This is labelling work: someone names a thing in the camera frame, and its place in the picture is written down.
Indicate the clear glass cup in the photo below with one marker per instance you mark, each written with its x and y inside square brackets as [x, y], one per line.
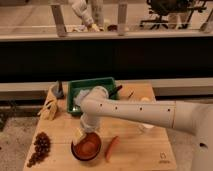
[145, 128]

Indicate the grey mortar with pestle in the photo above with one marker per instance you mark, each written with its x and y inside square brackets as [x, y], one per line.
[57, 90]

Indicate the green plastic tray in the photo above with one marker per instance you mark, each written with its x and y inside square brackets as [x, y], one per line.
[74, 87]

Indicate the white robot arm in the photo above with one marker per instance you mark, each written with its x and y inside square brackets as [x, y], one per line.
[189, 117]

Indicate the person in white sleeve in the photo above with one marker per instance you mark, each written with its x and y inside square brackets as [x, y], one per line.
[80, 9]

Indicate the black office chair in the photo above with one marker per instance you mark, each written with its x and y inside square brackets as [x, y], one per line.
[167, 8]

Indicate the black-handled utensil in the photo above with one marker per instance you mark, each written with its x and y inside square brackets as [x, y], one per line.
[115, 91]

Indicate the orange carrot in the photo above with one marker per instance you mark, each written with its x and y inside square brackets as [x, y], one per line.
[111, 146]

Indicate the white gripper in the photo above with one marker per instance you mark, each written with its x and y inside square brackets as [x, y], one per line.
[89, 123]

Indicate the dark grape bunch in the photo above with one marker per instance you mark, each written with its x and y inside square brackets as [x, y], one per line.
[42, 149]

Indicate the red-brown bowl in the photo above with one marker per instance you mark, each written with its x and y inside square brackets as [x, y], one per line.
[88, 148]

